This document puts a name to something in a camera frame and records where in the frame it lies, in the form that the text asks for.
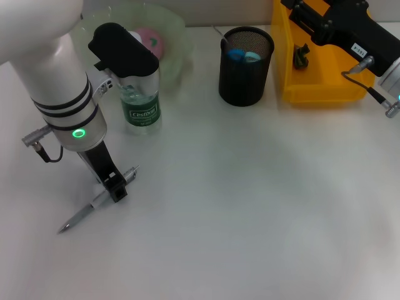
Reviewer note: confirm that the black mesh pen cup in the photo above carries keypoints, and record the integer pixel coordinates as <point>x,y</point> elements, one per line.
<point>245,84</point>

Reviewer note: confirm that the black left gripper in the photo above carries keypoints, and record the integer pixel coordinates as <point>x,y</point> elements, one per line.
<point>100,162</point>

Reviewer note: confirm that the blue turquoise scissors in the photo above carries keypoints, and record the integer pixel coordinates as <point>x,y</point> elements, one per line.
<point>236,55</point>

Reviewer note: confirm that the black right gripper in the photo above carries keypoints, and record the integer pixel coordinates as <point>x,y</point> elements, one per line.
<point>359,31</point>

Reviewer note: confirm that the green glass fruit plate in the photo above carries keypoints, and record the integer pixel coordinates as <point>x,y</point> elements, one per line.
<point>175,40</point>

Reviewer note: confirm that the clear plastic ruler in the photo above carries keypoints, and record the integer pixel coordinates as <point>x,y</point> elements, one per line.
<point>222,39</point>

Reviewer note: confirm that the yellow plastic storage bin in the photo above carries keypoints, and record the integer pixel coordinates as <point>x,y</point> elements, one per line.
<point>312,90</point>

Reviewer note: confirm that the green plastic wrapper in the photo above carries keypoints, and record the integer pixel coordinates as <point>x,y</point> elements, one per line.
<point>300,59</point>

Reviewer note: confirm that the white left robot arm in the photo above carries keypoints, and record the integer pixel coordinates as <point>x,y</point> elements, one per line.
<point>53,68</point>

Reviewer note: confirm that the silver white pen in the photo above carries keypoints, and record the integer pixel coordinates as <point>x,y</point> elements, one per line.
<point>78,215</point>

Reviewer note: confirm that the clear water bottle green label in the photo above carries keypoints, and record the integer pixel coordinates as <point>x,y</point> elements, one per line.
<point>143,112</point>

